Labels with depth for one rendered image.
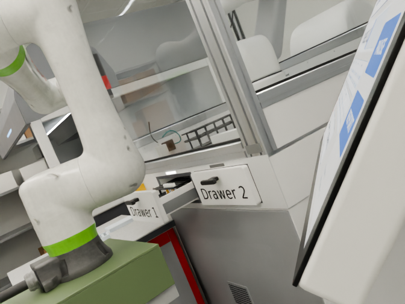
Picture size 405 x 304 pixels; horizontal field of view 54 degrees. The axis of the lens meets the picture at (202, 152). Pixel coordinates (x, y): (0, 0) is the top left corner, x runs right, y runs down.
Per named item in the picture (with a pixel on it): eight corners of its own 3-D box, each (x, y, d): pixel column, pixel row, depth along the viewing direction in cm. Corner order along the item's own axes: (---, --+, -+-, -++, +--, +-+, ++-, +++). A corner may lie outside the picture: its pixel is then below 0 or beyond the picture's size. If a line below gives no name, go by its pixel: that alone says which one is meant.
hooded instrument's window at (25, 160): (65, 207, 202) (29, 125, 198) (26, 205, 356) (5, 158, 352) (232, 130, 259) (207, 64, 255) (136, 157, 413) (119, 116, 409)
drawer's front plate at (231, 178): (257, 205, 104) (241, 166, 103) (202, 204, 129) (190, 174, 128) (262, 202, 105) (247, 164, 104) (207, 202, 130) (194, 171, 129)
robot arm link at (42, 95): (32, 66, 102) (18, 30, 104) (-12, 82, 100) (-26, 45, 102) (71, 111, 137) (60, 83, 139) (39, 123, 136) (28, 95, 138)
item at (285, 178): (287, 209, 97) (266, 154, 96) (138, 206, 185) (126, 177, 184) (464, 93, 145) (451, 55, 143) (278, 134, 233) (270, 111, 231)
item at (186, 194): (165, 216, 127) (158, 199, 126) (137, 215, 149) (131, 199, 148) (255, 167, 146) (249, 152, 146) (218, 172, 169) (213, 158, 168)
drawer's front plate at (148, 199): (164, 224, 124) (151, 192, 123) (132, 220, 149) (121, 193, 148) (169, 221, 125) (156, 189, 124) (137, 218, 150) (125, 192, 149)
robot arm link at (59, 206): (107, 235, 90) (73, 157, 89) (40, 263, 88) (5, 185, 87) (111, 223, 103) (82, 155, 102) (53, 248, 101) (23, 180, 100)
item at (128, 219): (110, 233, 173) (108, 229, 173) (105, 231, 181) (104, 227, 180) (136, 219, 178) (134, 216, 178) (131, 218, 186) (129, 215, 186)
